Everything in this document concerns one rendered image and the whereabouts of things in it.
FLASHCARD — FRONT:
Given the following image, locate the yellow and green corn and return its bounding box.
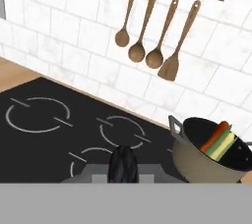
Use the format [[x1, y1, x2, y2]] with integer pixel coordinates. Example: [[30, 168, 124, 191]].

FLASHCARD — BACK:
[[206, 128, 238, 162]]

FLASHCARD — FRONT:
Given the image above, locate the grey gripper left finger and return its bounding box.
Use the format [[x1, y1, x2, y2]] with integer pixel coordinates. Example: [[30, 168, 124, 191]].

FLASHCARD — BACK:
[[61, 164, 111, 184]]

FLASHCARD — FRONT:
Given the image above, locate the orange carrot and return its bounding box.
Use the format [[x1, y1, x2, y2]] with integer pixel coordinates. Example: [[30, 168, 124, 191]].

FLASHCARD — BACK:
[[199, 121, 230, 153]]

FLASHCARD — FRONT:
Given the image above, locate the small wooden spoon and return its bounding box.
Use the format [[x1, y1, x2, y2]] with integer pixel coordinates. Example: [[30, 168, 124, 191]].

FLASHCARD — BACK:
[[114, 0, 138, 48]]

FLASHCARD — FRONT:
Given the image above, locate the black hob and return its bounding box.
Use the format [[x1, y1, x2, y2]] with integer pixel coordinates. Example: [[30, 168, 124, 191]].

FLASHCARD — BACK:
[[0, 77, 189, 184]]

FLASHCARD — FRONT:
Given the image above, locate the grey panel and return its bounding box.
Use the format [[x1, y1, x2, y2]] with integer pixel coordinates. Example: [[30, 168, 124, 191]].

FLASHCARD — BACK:
[[0, 0, 7, 21]]

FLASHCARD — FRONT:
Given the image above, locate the wooden spatula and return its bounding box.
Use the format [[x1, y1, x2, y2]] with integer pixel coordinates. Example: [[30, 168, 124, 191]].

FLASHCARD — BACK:
[[157, 0, 202, 83]]

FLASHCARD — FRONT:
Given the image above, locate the grey pot with black inside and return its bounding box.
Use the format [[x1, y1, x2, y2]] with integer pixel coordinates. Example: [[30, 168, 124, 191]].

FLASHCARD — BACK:
[[167, 114, 252, 184]]

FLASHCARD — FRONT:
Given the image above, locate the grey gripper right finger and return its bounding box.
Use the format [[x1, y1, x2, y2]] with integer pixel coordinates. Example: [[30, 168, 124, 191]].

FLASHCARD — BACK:
[[136, 164, 185, 184]]

